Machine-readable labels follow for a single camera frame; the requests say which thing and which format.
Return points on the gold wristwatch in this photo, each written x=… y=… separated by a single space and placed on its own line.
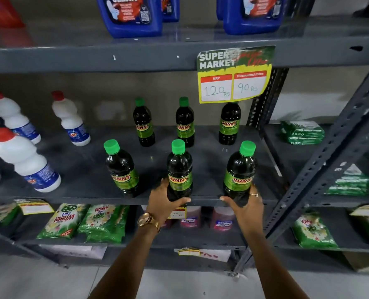
x=147 y=220

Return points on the white yellow shelf label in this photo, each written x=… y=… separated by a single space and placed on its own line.
x=206 y=254

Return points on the pink liquid bottle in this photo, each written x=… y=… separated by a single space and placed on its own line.
x=222 y=219
x=191 y=217

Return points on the grey slotted metal rack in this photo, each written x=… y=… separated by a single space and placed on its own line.
x=327 y=152

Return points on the red container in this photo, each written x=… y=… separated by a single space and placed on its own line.
x=2 y=10

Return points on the small yellow price tag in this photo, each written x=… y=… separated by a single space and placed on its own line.
x=178 y=213

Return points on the white paper sheet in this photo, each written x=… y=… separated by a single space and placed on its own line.
x=75 y=250

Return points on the green yellow price sign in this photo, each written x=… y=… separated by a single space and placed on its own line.
x=235 y=77

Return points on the grey metal shelf rack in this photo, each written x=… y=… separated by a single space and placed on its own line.
x=78 y=57

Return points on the person's left forearm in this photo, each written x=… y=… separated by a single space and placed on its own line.
x=125 y=264

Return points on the person's right hand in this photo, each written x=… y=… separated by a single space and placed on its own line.
x=249 y=214

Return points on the blue cleaner jug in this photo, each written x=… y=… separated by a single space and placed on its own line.
x=219 y=7
x=130 y=15
x=171 y=7
x=253 y=15

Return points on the green wrapped soap pack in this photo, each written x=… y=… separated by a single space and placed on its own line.
x=302 y=132
x=351 y=182

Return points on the person's left hand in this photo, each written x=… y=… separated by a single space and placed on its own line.
x=158 y=205

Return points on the person's left thumb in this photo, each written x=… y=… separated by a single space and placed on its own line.
x=180 y=203

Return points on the person's right forearm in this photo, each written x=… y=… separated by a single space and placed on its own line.
x=274 y=267

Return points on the dark cleaner bottle green cap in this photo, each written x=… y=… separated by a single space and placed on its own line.
x=179 y=165
x=239 y=171

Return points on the group of dark green-capped bottles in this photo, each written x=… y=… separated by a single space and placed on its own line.
x=121 y=171

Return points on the person's right thumb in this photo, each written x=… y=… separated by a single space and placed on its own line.
x=230 y=201

